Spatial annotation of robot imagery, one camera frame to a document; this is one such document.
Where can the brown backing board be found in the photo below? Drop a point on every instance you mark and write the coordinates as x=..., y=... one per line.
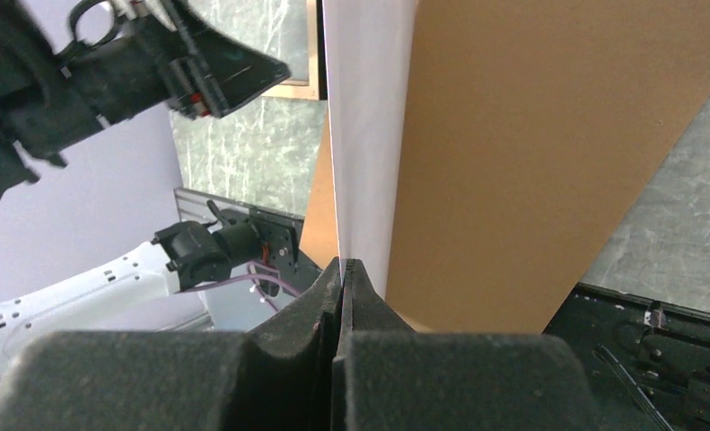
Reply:
x=530, y=129

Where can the wooden picture frame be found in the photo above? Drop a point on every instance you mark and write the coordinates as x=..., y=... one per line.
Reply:
x=296, y=36

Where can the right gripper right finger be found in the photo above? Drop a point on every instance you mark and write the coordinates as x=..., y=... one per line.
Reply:
x=387, y=376

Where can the printed photo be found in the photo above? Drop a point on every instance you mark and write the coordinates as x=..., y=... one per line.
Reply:
x=368, y=47

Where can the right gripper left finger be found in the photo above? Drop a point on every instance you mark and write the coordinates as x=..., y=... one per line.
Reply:
x=275, y=377

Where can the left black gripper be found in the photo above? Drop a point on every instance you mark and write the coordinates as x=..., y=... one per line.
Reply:
x=189, y=65

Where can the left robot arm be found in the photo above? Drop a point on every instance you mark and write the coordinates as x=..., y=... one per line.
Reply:
x=50, y=100

